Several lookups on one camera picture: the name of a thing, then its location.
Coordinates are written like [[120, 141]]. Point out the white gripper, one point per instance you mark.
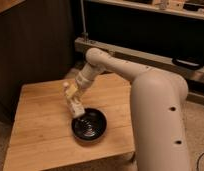
[[83, 80]]

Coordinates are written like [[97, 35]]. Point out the white plastic bottle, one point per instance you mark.
[[74, 104]]

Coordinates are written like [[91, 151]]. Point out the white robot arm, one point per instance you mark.
[[156, 97]]

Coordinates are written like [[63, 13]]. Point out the black ceramic bowl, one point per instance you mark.
[[90, 126]]

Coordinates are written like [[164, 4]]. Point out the wooden table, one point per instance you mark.
[[42, 137]]

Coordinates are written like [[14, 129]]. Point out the metal vertical pole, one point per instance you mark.
[[85, 33]]

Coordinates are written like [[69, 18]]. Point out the wooden shelf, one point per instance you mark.
[[151, 8]]

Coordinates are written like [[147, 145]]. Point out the grey metal rail beam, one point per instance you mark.
[[140, 57]]

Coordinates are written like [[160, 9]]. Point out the black handle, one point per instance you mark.
[[188, 65]]

